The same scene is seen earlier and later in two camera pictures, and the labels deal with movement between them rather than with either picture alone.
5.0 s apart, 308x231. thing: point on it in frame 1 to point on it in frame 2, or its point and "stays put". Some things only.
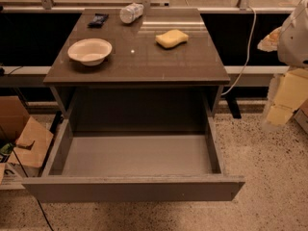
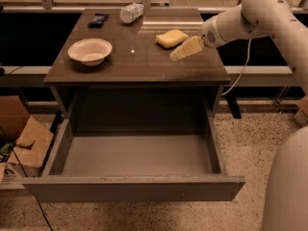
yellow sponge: x=171 y=38 stays put
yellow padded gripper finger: x=288 y=91 to x=187 y=48
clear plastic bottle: x=131 y=12 stays put
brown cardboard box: x=31 y=140 stays put
